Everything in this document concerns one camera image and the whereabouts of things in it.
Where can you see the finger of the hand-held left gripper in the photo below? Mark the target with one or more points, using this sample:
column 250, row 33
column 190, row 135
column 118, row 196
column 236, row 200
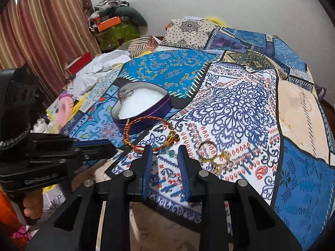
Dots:
column 102, row 154
column 91, row 142

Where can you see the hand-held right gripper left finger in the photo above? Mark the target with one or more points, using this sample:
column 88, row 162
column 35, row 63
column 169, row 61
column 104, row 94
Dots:
column 148, row 174

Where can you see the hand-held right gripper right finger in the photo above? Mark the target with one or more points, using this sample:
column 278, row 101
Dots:
column 182, row 174

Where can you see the red and gold bangle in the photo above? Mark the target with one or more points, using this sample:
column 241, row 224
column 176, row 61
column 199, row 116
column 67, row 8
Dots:
column 157, row 121

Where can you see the purple heart-shaped tin box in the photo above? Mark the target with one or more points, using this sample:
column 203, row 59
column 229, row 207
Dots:
column 141, row 102

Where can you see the person's left hand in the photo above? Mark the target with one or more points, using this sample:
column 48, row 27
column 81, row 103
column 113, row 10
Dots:
column 32, row 206

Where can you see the pink plush slipper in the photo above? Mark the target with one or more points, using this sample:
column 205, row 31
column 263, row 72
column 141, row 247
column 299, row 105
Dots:
column 64, row 109

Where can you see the white plastic bag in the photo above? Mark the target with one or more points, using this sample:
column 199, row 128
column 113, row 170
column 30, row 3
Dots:
column 53, row 201

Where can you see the orange cloth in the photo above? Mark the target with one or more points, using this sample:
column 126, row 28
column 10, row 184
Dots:
column 9, row 214

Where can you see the white crumpled cloth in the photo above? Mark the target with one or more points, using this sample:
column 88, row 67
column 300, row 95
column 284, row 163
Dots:
column 96, row 68

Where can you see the red cardboard box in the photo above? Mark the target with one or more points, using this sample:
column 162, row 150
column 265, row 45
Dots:
column 78, row 63

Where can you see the blue patchwork bedspread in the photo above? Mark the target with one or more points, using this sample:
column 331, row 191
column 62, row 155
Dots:
column 235, row 104

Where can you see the green patterned bag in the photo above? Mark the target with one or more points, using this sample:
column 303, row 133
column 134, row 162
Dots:
column 117, row 35

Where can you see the orange box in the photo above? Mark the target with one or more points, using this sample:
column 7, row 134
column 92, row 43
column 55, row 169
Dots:
column 107, row 21

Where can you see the striped brown curtain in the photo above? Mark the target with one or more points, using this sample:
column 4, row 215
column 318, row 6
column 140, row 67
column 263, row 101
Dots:
column 44, row 26

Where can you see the pile of folded clothes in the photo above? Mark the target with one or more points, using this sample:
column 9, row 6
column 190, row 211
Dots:
column 115, row 9

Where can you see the yellow fluffy item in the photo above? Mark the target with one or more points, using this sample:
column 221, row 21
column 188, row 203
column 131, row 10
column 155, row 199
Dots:
column 214, row 19

